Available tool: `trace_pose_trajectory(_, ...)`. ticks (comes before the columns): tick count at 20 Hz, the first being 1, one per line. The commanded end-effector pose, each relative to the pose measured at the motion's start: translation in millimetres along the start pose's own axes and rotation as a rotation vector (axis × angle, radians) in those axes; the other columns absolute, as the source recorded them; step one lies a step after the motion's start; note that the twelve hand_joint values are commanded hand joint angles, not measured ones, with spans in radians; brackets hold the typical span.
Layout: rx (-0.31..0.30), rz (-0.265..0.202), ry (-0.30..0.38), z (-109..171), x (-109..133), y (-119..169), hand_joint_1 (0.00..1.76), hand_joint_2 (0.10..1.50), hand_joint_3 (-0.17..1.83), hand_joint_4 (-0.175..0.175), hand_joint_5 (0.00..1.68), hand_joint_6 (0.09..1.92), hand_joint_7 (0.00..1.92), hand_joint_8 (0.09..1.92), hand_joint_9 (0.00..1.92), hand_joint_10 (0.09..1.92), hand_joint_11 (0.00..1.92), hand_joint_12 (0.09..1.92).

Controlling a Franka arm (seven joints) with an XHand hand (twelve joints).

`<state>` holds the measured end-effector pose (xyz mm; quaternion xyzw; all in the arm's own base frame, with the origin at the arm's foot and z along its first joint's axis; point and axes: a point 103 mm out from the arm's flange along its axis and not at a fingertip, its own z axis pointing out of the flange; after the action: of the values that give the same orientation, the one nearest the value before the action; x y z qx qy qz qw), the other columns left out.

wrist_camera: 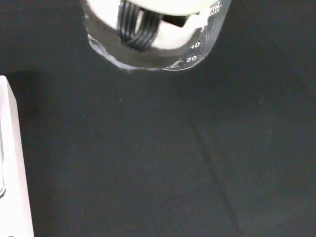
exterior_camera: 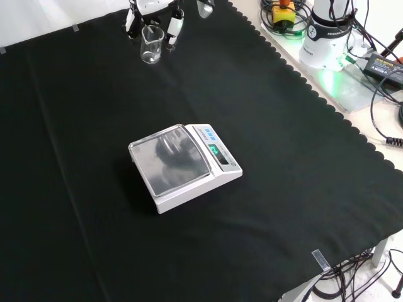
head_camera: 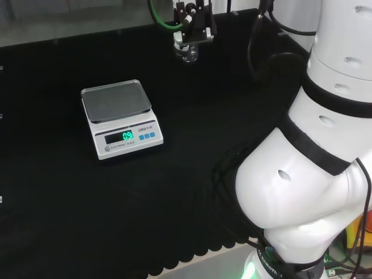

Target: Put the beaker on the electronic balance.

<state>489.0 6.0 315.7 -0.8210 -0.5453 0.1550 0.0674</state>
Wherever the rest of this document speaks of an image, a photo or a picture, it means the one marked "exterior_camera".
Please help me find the black tripod leg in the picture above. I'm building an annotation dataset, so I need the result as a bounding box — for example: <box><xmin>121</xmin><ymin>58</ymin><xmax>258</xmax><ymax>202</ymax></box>
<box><xmin>379</xmin><ymin>27</ymin><xmax>403</xmax><ymax>58</ymax></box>

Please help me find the white table leg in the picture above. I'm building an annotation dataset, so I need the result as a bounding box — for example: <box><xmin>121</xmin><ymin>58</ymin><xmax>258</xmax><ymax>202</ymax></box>
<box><xmin>371</xmin><ymin>237</ymin><xmax>390</xmax><ymax>269</ymax></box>

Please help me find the black adapter cable with ferrite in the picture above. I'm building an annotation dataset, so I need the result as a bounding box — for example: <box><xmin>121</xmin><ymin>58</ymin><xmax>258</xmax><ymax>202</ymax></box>
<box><xmin>369</xmin><ymin>74</ymin><xmax>403</xmax><ymax>146</ymax></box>

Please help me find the yellow emergency stop button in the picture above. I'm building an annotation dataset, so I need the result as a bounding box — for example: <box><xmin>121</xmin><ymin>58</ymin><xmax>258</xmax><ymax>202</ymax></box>
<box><xmin>271</xmin><ymin>0</ymin><xmax>297</xmax><ymax>26</ymax></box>

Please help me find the white electronic balance steel pan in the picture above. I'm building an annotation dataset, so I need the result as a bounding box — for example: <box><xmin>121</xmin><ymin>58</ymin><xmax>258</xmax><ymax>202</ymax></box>
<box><xmin>128</xmin><ymin>123</ymin><xmax>244</xmax><ymax>215</ymax></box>

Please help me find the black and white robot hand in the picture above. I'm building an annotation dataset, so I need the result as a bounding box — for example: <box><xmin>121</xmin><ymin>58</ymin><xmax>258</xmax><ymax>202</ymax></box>
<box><xmin>122</xmin><ymin>0</ymin><xmax>215</xmax><ymax>53</ymax></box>

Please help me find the clear glass beaker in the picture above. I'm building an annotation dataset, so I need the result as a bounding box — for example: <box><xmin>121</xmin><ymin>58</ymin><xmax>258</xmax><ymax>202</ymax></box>
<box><xmin>140</xmin><ymin>25</ymin><xmax>165</xmax><ymax>65</ymax></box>

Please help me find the black bench cloth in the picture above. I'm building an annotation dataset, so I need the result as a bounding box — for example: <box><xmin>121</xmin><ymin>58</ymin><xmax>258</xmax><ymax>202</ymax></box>
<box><xmin>0</xmin><ymin>0</ymin><xmax>403</xmax><ymax>302</ymax></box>

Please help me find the black power adapter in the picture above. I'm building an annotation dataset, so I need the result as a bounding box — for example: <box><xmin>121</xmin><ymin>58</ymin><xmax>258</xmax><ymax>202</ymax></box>
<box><xmin>363</xmin><ymin>52</ymin><xmax>403</xmax><ymax>86</ymax></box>

